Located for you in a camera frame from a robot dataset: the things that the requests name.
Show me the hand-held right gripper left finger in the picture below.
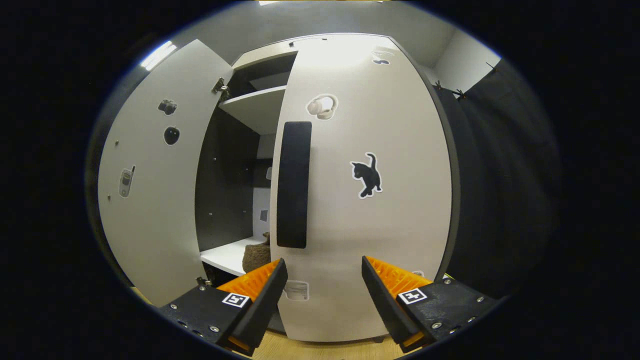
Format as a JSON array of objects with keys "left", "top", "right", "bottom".
[{"left": 157, "top": 258, "right": 289, "bottom": 357}]

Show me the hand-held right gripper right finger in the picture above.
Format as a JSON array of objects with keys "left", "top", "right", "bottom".
[{"left": 361, "top": 255, "right": 501, "bottom": 354}]

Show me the brown fuzzy shoe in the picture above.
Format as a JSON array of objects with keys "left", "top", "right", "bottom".
[{"left": 242, "top": 231, "right": 273, "bottom": 274}]

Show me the white shoe cabinet door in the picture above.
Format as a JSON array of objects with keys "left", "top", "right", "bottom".
[
  {"left": 97, "top": 39, "right": 234, "bottom": 308},
  {"left": 270, "top": 33, "right": 453, "bottom": 343}
]

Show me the white shoe cabinet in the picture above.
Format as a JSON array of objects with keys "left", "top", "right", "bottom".
[{"left": 97, "top": 32, "right": 461, "bottom": 346}]

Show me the white cabinet shelf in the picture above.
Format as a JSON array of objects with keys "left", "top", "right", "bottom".
[
  {"left": 200, "top": 236, "right": 273, "bottom": 277},
  {"left": 218, "top": 85, "right": 287, "bottom": 136}
]

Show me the black backdrop cloth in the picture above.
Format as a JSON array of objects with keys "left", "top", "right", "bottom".
[{"left": 432, "top": 57, "right": 563, "bottom": 301}]

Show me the black door handle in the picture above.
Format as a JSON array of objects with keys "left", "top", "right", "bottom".
[{"left": 276, "top": 121, "right": 313, "bottom": 249}]

